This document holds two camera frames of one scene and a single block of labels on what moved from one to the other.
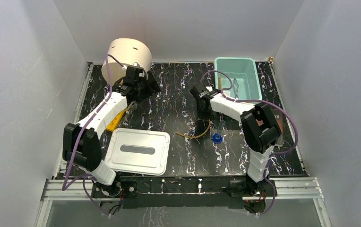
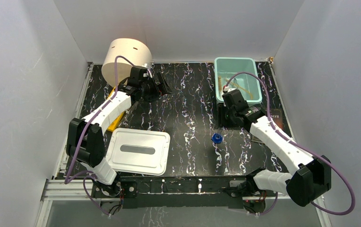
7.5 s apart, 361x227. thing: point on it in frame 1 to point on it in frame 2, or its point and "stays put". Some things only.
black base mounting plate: x=185 y=192 stays put
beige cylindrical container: x=127 y=51 stays put
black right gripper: x=201 y=116 to x=221 y=121
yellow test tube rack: x=111 y=126 stays put
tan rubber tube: x=194 y=137 to x=240 y=87
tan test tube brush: x=219 y=83 stays put
